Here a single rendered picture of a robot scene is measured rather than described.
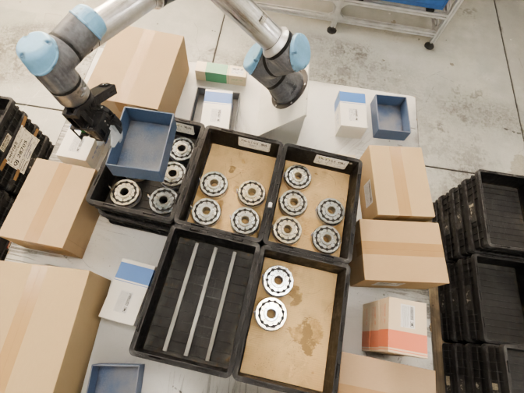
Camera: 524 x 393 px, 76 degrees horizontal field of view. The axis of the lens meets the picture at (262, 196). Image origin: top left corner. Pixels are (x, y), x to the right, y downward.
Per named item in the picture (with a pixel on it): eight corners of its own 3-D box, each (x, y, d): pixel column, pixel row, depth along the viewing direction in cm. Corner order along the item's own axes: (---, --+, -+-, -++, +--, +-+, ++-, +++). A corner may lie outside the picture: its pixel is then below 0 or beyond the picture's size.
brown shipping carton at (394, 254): (349, 286, 129) (364, 279, 114) (345, 231, 138) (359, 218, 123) (425, 289, 131) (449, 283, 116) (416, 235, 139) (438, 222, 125)
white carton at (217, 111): (207, 101, 157) (205, 88, 149) (232, 104, 158) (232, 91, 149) (201, 138, 149) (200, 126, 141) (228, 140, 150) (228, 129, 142)
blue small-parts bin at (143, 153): (130, 119, 107) (124, 105, 101) (177, 126, 108) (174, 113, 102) (112, 175, 100) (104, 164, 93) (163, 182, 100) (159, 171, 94)
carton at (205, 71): (196, 79, 162) (194, 70, 157) (198, 69, 165) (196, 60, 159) (245, 86, 163) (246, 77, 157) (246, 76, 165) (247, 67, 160)
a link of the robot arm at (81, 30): (69, 12, 79) (38, 44, 75) (83, -6, 71) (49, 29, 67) (98, 40, 84) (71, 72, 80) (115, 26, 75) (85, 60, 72)
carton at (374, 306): (369, 302, 120) (378, 299, 113) (403, 306, 120) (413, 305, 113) (369, 351, 114) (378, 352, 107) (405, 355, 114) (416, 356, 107)
